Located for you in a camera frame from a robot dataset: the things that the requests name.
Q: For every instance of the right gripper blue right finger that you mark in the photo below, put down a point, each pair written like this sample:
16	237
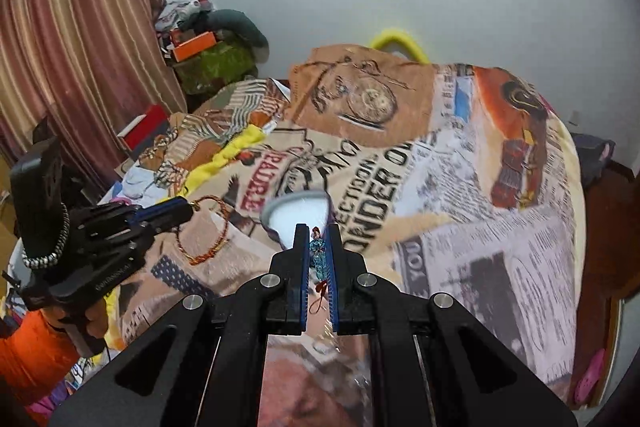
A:
432	362

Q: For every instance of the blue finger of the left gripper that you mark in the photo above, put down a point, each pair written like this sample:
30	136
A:
171	212

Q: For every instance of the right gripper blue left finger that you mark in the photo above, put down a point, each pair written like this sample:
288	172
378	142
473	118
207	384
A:
202	362

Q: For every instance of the purple heart-shaped jewelry box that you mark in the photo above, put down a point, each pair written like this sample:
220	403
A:
280	215

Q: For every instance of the beaded charm jewelry piece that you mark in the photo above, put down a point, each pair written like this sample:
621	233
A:
319	268

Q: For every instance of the orange sleeve forearm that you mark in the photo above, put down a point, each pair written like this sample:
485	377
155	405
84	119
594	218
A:
35	359

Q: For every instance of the red and white box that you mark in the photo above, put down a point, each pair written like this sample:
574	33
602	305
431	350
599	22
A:
143	126

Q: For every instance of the yellow cloth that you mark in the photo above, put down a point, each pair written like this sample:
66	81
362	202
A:
250	136

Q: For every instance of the green patterned storage box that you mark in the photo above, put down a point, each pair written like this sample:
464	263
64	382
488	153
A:
209	71

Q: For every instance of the orange shoe box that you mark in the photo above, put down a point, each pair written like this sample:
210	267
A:
194	46

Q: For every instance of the red striped curtain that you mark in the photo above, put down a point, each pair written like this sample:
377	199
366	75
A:
88	67

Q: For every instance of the printed newspaper pattern blanket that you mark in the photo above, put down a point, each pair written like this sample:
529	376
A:
453	178

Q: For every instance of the pile of clothes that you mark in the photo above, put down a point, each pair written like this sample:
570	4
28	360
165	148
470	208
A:
181	14

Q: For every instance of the dark green stuffed pillow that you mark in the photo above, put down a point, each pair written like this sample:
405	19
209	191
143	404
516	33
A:
226	20

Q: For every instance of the dark bag on floor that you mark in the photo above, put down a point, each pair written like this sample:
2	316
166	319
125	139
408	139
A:
594	154

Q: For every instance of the yellow curved tube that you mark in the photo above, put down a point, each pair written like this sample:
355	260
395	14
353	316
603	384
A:
397	37

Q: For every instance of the white wall socket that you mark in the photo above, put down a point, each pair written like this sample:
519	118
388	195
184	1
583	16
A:
574	119

